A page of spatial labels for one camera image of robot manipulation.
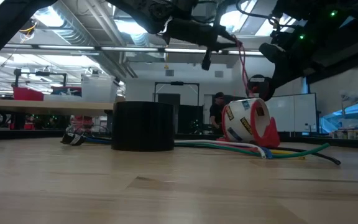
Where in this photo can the red storage crate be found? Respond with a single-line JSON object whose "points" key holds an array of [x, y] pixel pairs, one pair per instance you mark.
{"points": [[82, 119]]}

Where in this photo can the translucent storage box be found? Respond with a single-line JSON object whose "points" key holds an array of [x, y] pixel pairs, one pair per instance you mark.
{"points": [[98, 90]]}

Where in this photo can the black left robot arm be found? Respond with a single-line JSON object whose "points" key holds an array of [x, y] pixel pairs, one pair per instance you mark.
{"points": [[11, 31]]}

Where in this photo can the duct tape roll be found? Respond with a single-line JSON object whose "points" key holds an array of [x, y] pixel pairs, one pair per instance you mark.
{"points": [[143, 126]]}

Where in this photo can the silver ventilation duct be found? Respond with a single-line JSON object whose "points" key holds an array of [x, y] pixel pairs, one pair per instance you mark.
{"points": [[82, 34]]}

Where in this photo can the small red plastic crate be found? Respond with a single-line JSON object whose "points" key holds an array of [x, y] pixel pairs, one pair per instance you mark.
{"points": [[26, 94]]}

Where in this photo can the grey wall vent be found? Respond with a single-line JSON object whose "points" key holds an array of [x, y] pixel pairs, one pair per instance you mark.
{"points": [[218, 74], [169, 73]]}

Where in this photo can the black camera rig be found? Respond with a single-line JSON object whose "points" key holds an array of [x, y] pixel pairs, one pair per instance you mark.
{"points": [[39, 74]]}

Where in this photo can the black gantry frame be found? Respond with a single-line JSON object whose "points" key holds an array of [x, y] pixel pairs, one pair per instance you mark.
{"points": [[176, 83]]}

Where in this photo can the wooden workbench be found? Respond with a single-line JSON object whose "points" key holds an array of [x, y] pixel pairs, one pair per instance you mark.
{"points": [[42, 107]]}

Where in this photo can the whiteboard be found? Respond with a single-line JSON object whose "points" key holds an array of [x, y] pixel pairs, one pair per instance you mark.
{"points": [[297, 112]]}

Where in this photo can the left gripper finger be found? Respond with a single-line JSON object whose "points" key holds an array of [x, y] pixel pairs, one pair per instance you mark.
{"points": [[224, 45], [227, 35]]}

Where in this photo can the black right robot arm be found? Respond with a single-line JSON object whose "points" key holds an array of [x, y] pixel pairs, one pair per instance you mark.
{"points": [[337, 28]]}

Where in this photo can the long ceiling light bar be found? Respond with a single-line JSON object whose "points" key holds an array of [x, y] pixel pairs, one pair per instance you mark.
{"points": [[129, 49]]}

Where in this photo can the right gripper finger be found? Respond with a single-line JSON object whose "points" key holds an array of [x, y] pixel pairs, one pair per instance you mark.
{"points": [[280, 80]]}

